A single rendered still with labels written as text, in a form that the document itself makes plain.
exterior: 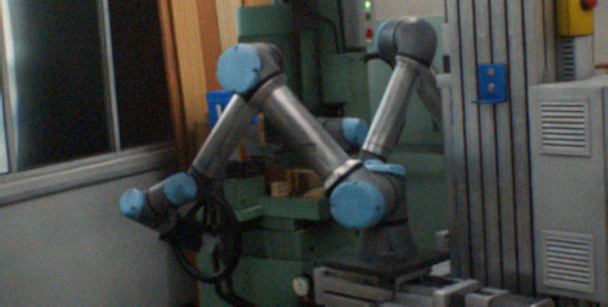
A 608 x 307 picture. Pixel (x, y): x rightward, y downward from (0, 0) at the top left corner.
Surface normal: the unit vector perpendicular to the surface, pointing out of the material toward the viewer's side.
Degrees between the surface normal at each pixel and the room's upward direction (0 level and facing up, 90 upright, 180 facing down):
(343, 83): 90
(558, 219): 90
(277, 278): 90
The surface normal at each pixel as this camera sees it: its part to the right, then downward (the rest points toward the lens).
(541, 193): -0.73, 0.12
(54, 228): 0.85, 0.00
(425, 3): -0.53, 0.13
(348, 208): -0.31, 0.22
